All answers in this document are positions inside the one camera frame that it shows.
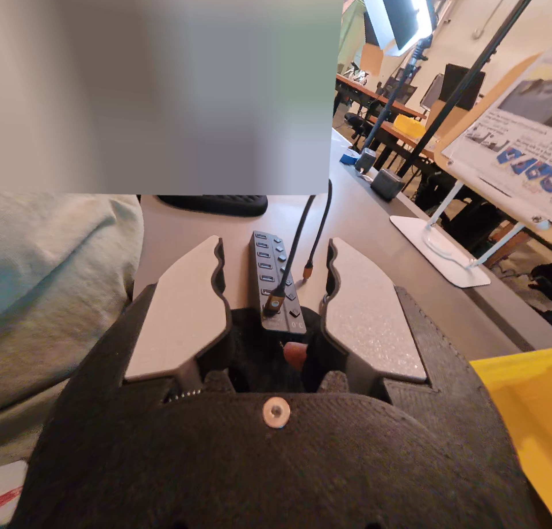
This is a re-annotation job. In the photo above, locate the black computer monitor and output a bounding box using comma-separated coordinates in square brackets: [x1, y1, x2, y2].
[440, 63, 486, 111]

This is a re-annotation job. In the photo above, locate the white red-marked card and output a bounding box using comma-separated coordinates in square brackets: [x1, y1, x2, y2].
[0, 460, 28, 514]

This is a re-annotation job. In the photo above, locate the black office chair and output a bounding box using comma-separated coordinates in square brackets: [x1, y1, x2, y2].
[344, 112, 376, 150]

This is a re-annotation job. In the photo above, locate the person's pale green shirt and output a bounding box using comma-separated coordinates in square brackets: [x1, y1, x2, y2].
[0, 192, 144, 465]

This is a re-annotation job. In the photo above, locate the wooden workbench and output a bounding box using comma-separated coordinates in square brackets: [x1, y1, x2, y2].
[336, 74, 428, 120]
[367, 115, 436, 161]

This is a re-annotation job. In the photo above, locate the white document stand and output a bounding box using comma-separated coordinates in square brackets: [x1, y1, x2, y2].
[433, 50, 552, 232]

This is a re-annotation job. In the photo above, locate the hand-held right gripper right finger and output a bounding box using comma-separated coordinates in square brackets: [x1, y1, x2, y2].
[321, 237, 428, 394]

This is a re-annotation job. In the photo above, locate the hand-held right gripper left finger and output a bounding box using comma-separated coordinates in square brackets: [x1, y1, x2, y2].
[124, 235, 233, 394]

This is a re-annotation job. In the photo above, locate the grey computer monitor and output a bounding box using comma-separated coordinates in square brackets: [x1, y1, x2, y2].
[419, 72, 445, 111]

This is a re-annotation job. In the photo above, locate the black tripod pole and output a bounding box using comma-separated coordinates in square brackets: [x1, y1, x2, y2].
[396, 0, 548, 178]

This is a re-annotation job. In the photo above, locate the black multi-port usb hub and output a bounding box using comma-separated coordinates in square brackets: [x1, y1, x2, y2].
[249, 230, 308, 335]

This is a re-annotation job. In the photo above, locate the black braided usb cable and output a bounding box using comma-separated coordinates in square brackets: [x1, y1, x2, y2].
[262, 179, 334, 318]

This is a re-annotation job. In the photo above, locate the yellow box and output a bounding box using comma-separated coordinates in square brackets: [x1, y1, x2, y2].
[393, 114, 428, 139]

